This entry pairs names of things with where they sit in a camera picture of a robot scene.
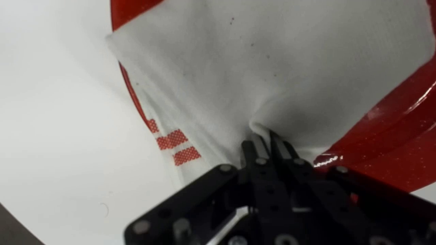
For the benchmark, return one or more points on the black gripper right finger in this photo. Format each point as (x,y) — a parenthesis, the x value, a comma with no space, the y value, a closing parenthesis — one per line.
(354,208)

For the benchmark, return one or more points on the red plate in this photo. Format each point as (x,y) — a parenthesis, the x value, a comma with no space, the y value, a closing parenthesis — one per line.
(399,144)

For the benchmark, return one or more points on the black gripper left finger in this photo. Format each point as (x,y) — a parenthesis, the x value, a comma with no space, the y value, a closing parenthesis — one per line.
(218,198)

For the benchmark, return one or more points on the white towel with red stripes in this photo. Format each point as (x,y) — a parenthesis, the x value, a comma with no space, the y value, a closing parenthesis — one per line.
(272,62)

